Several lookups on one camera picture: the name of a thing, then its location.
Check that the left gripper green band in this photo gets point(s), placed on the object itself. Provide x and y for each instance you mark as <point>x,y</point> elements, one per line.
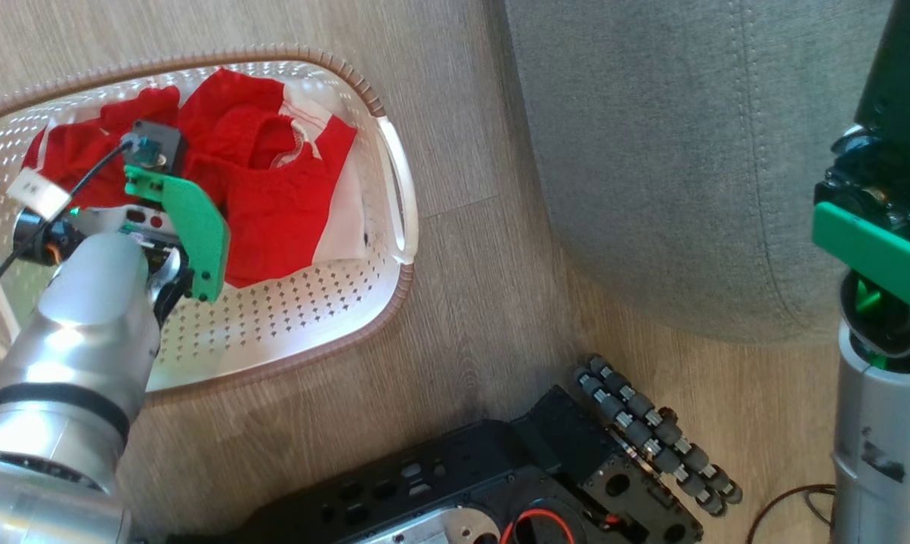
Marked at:
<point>194,223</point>

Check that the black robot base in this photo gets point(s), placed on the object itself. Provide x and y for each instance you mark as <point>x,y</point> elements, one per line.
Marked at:
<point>440,468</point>

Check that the black roller mecanum wheel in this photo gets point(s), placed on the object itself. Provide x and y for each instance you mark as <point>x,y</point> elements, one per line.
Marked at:
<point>651,431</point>

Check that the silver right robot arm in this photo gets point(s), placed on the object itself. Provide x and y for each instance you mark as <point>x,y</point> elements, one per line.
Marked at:
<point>886,438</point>

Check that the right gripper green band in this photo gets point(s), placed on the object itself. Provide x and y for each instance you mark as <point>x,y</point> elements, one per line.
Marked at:
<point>878,242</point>

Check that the red and white garment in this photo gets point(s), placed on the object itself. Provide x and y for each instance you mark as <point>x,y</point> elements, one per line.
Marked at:
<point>273,211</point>

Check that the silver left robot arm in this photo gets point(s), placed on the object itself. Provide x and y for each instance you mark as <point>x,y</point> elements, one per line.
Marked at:
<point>69,340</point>

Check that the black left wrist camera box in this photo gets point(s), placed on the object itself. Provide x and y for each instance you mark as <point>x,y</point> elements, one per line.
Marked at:
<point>160,140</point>

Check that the white perforated laundry basket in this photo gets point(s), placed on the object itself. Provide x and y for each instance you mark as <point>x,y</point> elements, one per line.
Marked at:
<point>311,317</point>

